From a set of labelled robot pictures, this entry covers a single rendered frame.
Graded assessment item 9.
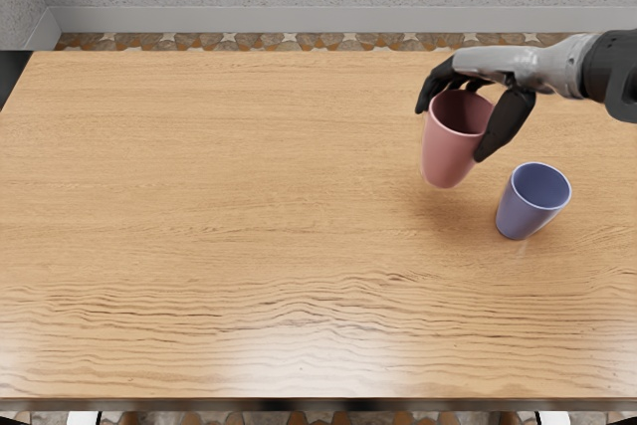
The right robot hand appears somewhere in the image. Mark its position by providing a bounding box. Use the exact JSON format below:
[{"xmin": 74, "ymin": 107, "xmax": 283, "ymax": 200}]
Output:
[{"xmin": 414, "ymin": 32, "xmax": 602, "ymax": 164}]

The lavender blue cup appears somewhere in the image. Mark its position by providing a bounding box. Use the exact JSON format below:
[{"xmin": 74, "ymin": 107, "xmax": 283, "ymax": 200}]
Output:
[{"xmin": 495, "ymin": 161, "xmax": 573, "ymax": 242}]

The pink cup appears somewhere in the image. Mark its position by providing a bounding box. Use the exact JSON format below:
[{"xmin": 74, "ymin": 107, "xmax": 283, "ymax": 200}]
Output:
[{"xmin": 420, "ymin": 89, "xmax": 497, "ymax": 190}]

